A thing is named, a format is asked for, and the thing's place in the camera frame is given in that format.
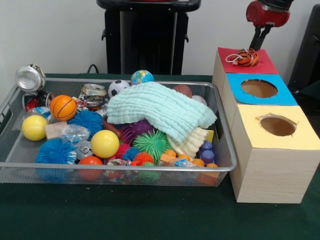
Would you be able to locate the wooden three-hole box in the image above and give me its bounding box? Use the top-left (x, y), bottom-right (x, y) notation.
top-left (211, 47), bottom-right (320, 204)

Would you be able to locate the orange striped tiger plush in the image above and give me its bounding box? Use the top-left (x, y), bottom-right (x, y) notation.
top-left (225, 48), bottom-right (260, 68)

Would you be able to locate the green spiky ball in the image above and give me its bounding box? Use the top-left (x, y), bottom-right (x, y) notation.
top-left (132, 129), bottom-right (173, 165)

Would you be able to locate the shallow clear mesh bin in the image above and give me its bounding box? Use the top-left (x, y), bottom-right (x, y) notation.
top-left (0, 77), bottom-right (238, 187)

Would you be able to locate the blue spiky ball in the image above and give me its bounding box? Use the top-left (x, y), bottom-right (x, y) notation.
top-left (36, 138), bottom-right (78, 165)
top-left (67, 109), bottom-right (104, 140)

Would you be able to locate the cream waffle cloth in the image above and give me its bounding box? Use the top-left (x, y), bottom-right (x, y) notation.
top-left (166, 127), bottom-right (210, 160)

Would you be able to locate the black upright stand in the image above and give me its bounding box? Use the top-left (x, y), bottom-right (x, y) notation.
top-left (287, 4), bottom-right (320, 88)

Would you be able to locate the dark green table cloth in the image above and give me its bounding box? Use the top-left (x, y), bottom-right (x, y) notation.
top-left (0, 72), bottom-right (320, 240)

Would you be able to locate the mint green cloth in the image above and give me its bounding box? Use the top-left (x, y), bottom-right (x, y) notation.
top-left (106, 81), bottom-right (218, 144)

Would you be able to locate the crushed silver drink can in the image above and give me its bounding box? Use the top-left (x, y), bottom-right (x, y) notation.
top-left (14, 64), bottom-right (47, 93)

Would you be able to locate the globe print ball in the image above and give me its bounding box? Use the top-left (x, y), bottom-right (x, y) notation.
top-left (131, 69), bottom-right (155, 85)

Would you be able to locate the orange basketball toy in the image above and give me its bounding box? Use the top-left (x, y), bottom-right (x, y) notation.
top-left (49, 94), bottom-right (78, 122)

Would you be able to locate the black looped cable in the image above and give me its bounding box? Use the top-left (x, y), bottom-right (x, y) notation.
top-left (86, 63), bottom-right (99, 75)

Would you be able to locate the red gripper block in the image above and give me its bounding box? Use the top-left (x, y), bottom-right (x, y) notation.
top-left (245, 0), bottom-right (291, 51)

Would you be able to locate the smooth yellow ball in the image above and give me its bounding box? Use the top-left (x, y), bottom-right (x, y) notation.
top-left (90, 129), bottom-right (121, 159)

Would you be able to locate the yellow tennis ball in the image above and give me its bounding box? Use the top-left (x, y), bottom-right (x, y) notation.
top-left (21, 114), bottom-right (50, 142)

